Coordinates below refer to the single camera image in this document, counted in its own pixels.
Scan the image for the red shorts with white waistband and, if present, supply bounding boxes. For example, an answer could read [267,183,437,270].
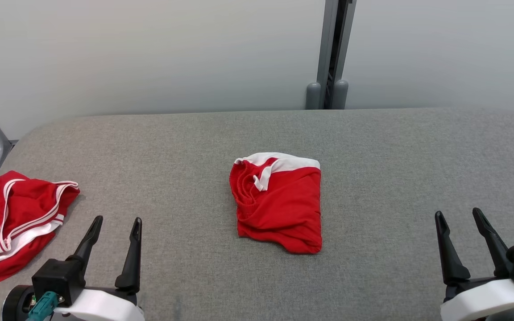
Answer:
[229,152,323,255]

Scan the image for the grey partition post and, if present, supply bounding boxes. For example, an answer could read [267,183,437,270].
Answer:
[306,0,357,110]

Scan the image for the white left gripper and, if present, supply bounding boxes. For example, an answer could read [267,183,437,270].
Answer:
[54,216,145,321]

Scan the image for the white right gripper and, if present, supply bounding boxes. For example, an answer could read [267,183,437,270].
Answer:
[434,207,514,321]

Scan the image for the teal left camera connector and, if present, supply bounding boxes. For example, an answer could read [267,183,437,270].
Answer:
[25,292,59,321]

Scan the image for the red garment with white stripes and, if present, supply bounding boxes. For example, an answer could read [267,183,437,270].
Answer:
[0,170,81,291]

